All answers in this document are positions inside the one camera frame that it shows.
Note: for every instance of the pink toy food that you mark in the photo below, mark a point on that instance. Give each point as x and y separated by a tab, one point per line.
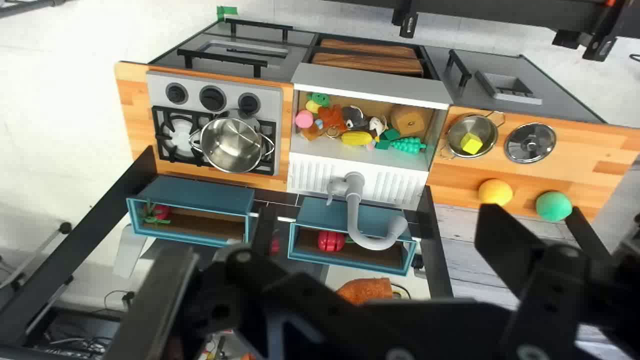
305	118

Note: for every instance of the brown toy bread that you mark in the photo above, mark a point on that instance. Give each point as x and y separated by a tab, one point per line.
411	121

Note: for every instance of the red and green toy fruit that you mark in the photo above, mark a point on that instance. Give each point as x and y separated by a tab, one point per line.
158	213

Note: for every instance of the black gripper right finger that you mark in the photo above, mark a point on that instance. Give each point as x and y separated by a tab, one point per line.
553	292

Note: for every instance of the teal shelf box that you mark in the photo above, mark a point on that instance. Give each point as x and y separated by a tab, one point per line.
321	217
201	193

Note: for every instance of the small green block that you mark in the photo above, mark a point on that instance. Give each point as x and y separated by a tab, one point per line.
227	13

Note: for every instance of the yellow toy cube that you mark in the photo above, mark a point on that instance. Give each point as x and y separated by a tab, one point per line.
470	144

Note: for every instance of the green toy vegetable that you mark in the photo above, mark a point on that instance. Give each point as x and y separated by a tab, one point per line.
401	142

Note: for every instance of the black and white toy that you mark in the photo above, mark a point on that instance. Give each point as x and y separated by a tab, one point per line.
360	118

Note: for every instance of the silver cooking pot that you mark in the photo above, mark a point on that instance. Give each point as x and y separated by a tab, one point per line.
232	142

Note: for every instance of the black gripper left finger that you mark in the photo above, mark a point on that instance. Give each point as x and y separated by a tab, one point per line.
227	301

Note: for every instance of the green and yellow toy food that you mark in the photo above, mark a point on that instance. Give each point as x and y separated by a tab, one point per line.
319	101

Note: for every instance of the green ball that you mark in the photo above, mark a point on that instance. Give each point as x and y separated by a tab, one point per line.
553	206

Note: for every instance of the wooden toy kitchen unit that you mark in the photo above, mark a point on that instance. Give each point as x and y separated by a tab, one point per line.
572	167

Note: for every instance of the orange toy food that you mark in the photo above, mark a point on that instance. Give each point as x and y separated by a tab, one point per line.
330	123

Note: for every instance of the white toy sink basin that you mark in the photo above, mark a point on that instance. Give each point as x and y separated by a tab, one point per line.
360	180

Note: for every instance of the grey toy stove panel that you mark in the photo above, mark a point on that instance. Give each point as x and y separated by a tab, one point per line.
271	92

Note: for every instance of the black stove knob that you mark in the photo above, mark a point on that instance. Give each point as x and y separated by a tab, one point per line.
177	92
213	98
248	105

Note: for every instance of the yellow toy lemon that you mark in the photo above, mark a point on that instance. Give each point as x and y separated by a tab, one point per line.
357	138

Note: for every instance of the grey toy faucet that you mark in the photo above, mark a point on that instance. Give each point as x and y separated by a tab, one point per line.
357	217

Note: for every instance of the yellow ball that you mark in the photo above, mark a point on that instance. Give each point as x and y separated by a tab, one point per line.
494	193

